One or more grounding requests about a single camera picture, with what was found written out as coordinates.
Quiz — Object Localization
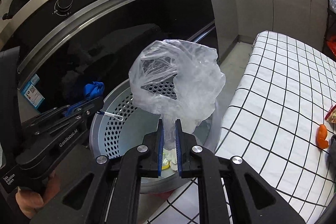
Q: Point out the left hand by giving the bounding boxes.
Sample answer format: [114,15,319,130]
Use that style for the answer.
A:
[15,171,60,219]

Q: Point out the red snack wrapper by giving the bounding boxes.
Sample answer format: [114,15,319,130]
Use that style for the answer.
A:
[325,105,336,123]

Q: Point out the blue rubber glove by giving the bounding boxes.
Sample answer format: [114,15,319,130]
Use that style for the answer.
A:
[83,81,105,100]

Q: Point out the black built-in oven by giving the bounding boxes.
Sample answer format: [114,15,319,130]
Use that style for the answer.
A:
[1,0,215,122]

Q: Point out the red plastic bag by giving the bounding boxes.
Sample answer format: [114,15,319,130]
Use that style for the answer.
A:
[326,35,336,59]

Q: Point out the grey kitchen cabinets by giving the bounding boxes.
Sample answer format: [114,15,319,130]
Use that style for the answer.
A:
[211,0,329,57]

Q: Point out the clear plastic bag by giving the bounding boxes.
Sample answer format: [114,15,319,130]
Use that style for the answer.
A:
[129,40,226,150]

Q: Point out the blue energy label sticker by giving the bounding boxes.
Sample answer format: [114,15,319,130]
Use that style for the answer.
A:
[21,74,45,109]

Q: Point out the grey perforated trash basket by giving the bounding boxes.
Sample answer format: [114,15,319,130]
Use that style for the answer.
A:
[89,78,224,195]

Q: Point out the clear bag on shelf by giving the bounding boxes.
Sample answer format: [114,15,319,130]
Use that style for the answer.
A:
[329,0,336,13]

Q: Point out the orange peel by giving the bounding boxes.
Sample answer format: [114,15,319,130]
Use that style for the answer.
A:
[315,124,329,149]

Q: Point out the white black checkered tablecloth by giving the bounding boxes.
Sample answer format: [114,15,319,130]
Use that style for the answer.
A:
[145,30,336,224]

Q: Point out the white paper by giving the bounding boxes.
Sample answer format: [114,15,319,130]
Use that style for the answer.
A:
[162,148,178,171]

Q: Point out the dark grey rag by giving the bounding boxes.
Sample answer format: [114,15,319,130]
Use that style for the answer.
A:
[328,135,336,168]

